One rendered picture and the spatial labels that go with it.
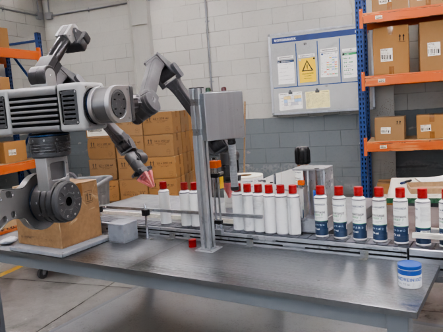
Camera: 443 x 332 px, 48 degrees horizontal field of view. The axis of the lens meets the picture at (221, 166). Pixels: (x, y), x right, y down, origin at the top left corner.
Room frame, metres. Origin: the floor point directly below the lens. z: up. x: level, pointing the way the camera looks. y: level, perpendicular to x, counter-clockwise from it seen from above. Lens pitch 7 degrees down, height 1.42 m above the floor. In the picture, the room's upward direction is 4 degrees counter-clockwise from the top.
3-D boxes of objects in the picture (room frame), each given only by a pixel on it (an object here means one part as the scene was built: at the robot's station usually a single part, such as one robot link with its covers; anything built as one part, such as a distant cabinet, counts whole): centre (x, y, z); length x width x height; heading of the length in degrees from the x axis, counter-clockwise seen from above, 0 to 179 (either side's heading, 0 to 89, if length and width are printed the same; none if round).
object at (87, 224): (2.28, 0.78, 0.99); 0.30 x 0.24 x 0.27; 58
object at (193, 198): (2.22, 0.13, 0.98); 0.05 x 0.05 x 0.20
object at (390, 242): (2.16, 0.04, 0.86); 1.65 x 0.08 x 0.04; 58
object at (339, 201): (1.86, -0.44, 0.98); 0.05 x 0.05 x 0.20
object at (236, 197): (2.10, -0.06, 0.98); 0.05 x 0.05 x 0.20
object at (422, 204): (1.70, -0.69, 0.98); 0.05 x 0.05 x 0.20
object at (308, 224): (2.01, -0.37, 1.01); 0.14 x 0.13 x 0.26; 58
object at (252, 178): (2.74, -0.13, 0.95); 0.20 x 0.20 x 0.14
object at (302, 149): (2.57, -0.43, 1.04); 0.09 x 0.09 x 0.29
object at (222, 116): (2.03, -0.01, 1.38); 0.17 x 0.10 x 0.19; 113
